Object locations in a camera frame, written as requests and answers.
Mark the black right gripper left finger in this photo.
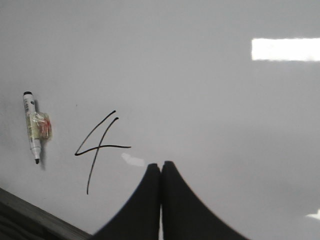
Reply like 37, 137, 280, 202
91, 163, 160, 240

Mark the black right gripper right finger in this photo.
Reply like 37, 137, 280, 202
161, 161, 247, 240

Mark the white black whiteboard marker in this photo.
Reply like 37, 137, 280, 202
23, 91, 52, 164

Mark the grey aluminium whiteboard tray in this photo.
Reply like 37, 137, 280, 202
0, 189, 92, 240

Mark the white glossy whiteboard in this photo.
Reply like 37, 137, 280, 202
0, 0, 320, 240

